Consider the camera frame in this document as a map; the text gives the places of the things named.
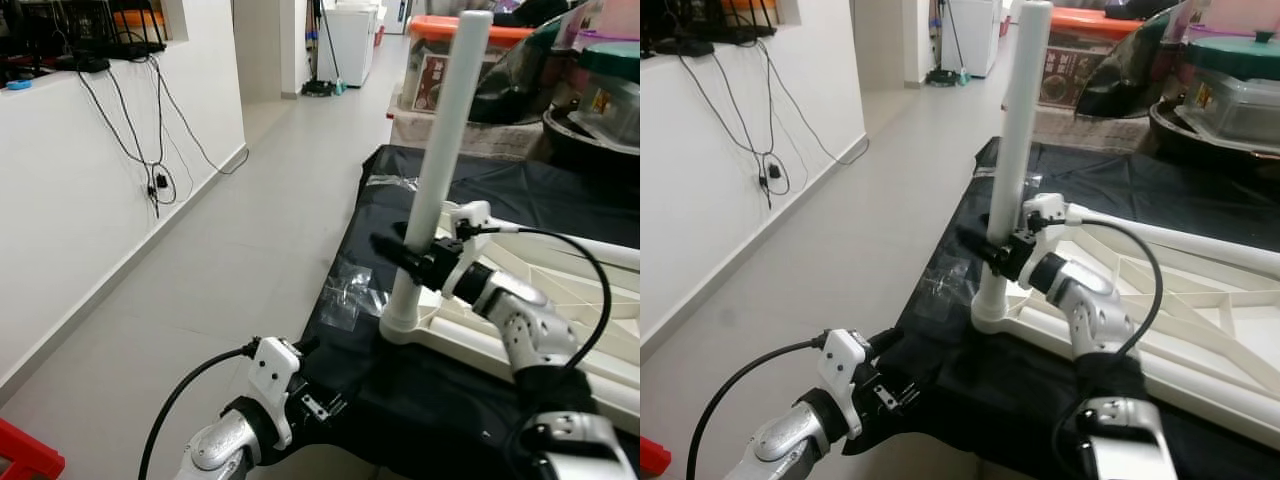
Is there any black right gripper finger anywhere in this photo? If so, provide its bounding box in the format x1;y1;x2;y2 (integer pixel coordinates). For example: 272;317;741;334
955;224;1009;269
368;230;426;276

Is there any crossed clear tape patch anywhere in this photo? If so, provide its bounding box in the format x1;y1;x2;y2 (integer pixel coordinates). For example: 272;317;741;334
925;250;986;321
318;256;379;333

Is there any black table cloth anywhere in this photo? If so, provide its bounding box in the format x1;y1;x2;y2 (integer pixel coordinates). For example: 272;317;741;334
298;143;641;480
845;135;1280;480

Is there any beige speckled low platform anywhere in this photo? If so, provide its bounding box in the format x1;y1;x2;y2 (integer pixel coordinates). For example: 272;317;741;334
1030;105;1161;151
388;108;561;161

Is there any dark glossy bag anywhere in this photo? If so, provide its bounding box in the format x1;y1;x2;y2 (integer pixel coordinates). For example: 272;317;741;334
470;10;601;126
1075;5;1216;119

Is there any white plastic table top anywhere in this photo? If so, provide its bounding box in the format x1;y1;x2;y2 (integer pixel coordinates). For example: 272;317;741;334
378;205;641;436
968;205;1280;451

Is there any red plastic stool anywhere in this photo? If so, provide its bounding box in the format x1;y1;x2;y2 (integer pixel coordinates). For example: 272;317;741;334
0;417;67;480
640;436;674;479

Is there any clear plastic storage box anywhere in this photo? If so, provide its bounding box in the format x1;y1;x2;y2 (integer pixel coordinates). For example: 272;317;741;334
570;70;641;151
1172;70;1280;156

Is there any dark green round lid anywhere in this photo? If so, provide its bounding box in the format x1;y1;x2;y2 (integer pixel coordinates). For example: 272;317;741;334
1185;32;1280;83
578;40;641;83

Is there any black wifi router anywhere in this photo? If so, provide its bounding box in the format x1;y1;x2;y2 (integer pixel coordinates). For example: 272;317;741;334
640;0;781;56
0;0;168;86

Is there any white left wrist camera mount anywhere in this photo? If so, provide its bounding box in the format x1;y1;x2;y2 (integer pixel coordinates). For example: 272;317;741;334
817;328;873;441
245;336;303;451

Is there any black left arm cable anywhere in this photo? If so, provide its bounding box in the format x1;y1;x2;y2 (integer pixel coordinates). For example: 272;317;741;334
138;340;263;480
685;335;833;480

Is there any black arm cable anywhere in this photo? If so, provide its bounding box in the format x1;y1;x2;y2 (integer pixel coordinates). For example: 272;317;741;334
685;335;833;480
138;340;263;480
485;222;615;373
1065;210;1165;359

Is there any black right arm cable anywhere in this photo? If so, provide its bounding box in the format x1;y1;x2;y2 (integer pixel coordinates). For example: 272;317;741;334
485;222;615;373
1065;210;1165;359

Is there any black long wall cable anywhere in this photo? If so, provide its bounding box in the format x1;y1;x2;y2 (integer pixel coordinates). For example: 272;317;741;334
760;40;871;169
148;55;251;179

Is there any black looped wall cable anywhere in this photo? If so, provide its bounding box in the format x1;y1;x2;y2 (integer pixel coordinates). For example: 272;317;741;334
680;50;793;209
75;60;181;221

